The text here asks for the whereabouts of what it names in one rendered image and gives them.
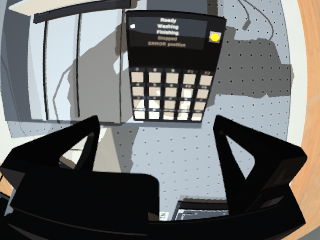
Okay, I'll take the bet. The small white label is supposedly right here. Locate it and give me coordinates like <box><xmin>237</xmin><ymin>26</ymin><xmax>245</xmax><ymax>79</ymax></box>
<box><xmin>160</xmin><ymin>212</ymin><xmax>169</xmax><ymax>220</ymax></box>

